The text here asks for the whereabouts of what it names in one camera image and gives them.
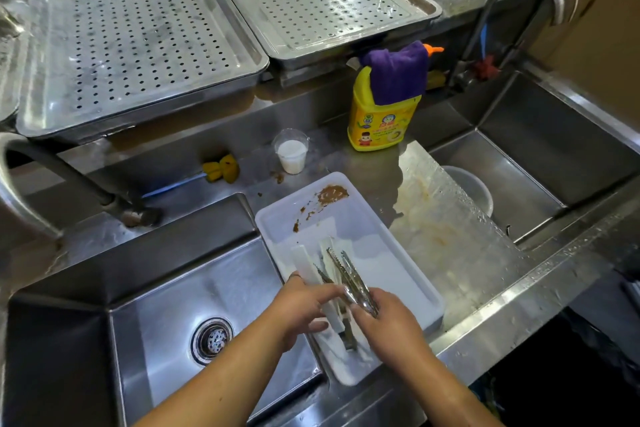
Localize brown cardboard box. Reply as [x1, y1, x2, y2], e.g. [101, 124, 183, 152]
[529, 0, 640, 127]

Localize person's left hand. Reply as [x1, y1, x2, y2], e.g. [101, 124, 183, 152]
[262, 271, 346, 352]

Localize person's left forearm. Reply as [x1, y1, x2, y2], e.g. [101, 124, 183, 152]
[132, 326, 286, 427]

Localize thin steel faucet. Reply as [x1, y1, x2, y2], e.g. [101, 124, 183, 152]
[499, 0, 580, 70]

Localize yellow detergent bottle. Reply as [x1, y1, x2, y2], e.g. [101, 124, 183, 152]
[347, 43, 445, 152]

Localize person's right forearm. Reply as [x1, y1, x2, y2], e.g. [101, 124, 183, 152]
[399, 346, 503, 427]

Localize yellow sponge brush, blue handle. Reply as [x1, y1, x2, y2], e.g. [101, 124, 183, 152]
[142, 153, 240, 200]

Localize white-tipped metal tongs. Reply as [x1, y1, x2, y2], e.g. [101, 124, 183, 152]
[291, 236, 359, 350]

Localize clear cup with white liquid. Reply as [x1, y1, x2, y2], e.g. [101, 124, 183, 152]
[272, 129, 311, 176]

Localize red cloth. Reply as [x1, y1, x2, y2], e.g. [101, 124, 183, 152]
[472, 55, 501, 81]

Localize white plastic tray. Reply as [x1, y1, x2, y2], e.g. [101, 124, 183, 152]
[255, 171, 446, 386]

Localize person's right hand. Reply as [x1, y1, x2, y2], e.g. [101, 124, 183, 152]
[349, 286, 433, 368]

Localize purple cloth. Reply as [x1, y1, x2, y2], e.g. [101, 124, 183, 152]
[361, 40, 431, 106]

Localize stainless steel sink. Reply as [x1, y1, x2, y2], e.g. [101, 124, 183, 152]
[0, 193, 329, 427]
[429, 69, 640, 248]

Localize steel tongs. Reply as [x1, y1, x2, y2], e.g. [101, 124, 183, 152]
[313, 264, 356, 305]
[325, 247, 379, 318]

